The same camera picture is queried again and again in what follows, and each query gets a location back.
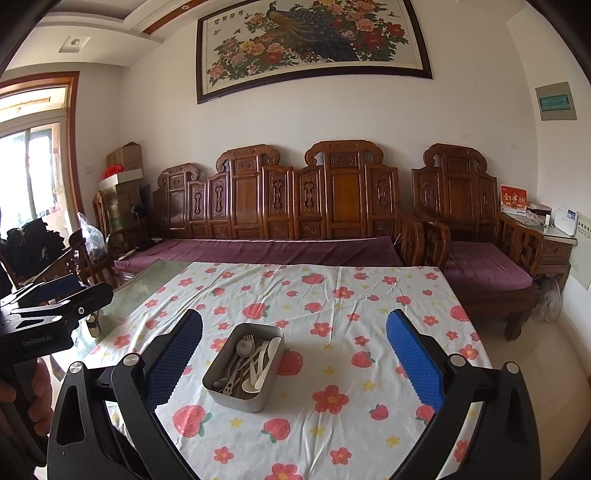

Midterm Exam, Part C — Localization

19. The metal spoon with smiley handle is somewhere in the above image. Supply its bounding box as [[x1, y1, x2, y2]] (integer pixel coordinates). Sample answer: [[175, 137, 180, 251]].
[[231, 340, 253, 386]]

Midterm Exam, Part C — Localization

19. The plain metal spoon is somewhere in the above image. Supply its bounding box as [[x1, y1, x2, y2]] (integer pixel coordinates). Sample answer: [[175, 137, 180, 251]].
[[212, 362, 243, 389]]

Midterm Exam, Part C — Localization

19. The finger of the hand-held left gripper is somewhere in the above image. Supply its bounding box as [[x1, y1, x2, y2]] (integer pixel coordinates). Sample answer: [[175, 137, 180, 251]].
[[14, 282, 114, 330], [0, 275, 81, 311]]

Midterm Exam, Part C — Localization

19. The dark wooden chair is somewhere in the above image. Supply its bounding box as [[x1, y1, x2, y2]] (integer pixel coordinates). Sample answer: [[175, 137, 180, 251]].
[[9, 231, 116, 296]]

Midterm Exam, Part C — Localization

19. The large box with white lid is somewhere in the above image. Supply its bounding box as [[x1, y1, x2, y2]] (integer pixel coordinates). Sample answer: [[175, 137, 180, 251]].
[[97, 168, 145, 241]]

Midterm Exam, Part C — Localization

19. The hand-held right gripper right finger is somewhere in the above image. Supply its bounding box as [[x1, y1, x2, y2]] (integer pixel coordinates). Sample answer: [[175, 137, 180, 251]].
[[385, 309, 541, 480]]

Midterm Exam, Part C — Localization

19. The carved wooden sofa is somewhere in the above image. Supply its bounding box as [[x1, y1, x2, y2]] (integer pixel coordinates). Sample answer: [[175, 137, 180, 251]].
[[113, 141, 426, 287]]

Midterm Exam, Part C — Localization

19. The cream plastic spoon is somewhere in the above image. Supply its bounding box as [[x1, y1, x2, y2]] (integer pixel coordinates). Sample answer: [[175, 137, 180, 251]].
[[241, 342, 273, 394]]

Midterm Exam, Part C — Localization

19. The grey wall box green label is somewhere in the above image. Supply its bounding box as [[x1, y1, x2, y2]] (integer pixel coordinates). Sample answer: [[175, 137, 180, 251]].
[[534, 82, 579, 122]]

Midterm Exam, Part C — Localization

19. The wooden side table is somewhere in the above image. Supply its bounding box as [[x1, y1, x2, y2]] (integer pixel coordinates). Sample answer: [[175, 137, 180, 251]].
[[501, 210, 578, 291]]

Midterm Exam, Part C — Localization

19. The red card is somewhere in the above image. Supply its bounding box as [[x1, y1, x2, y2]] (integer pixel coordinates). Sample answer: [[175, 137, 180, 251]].
[[500, 185, 528, 213]]

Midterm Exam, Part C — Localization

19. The clear plastic bag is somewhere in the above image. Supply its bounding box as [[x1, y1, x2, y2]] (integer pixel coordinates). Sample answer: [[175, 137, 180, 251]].
[[76, 212, 109, 266]]

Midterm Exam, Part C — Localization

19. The brown cardboard box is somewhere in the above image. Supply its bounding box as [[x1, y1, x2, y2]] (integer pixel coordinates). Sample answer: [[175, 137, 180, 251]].
[[107, 141, 144, 171]]

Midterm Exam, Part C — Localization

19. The purple armchair cushion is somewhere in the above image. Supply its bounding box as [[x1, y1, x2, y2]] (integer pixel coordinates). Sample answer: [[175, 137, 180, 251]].
[[445, 241, 536, 292]]

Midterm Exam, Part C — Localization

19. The metal fork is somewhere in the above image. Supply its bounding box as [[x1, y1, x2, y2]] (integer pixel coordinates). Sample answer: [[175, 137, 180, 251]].
[[239, 333, 256, 370]]

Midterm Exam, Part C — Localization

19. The purple sofa cushion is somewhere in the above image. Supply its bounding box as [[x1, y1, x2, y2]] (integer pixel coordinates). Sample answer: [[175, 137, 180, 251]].
[[115, 235, 404, 278]]

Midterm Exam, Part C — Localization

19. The rectangular metal tray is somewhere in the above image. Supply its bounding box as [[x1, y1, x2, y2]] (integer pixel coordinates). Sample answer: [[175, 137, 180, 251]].
[[202, 323, 284, 413]]

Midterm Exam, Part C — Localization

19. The wooden door frame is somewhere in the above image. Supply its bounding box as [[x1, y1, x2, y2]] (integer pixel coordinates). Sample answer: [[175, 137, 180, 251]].
[[0, 70, 86, 222]]

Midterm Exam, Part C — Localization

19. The floral strawberry tablecloth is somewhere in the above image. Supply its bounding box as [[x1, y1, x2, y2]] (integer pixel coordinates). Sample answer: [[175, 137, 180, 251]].
[[81, 262, 495, 480]]

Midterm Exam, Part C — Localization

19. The person's left hand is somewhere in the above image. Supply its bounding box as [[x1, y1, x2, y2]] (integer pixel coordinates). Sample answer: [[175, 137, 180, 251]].
[[0, 356, 54, 438]]

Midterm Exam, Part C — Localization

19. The cream plastic fork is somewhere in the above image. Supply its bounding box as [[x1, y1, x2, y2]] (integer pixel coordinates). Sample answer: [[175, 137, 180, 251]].
[[222, 353, 262, 397]]

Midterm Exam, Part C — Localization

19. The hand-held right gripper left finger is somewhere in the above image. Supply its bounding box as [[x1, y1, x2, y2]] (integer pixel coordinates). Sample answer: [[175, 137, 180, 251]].
[[47, 309, 204, 480]]

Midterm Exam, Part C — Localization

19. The grey duster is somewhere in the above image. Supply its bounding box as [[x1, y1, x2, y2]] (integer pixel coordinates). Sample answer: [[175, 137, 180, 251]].
[[531, 277, 564, 324]]

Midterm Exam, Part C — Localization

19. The black fan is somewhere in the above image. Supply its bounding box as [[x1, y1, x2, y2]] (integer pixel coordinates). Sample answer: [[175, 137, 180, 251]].
[[129, 203, 148, 245]]

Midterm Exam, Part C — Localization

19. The black cloth pile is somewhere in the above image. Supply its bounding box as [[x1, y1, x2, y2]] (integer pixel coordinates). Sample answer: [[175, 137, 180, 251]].
[[0, 219, 63, 278]]

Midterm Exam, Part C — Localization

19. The framed peacock painting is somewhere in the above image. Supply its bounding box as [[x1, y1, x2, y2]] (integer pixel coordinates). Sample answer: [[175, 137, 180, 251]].
[[195, 0, 435, 105]]

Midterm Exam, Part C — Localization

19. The white desk device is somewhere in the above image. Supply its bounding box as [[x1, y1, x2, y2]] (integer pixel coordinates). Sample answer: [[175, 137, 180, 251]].
[[553, 209, 579, 236]]

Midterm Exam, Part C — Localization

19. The white wall panel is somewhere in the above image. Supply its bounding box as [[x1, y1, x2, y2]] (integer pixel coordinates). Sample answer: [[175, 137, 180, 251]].
[[569, 225, 591, 291]]

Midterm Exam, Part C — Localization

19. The carved wooden armchair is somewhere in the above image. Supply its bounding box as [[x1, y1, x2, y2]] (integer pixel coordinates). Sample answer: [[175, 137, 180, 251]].
[[411, 143, 548, 342]]

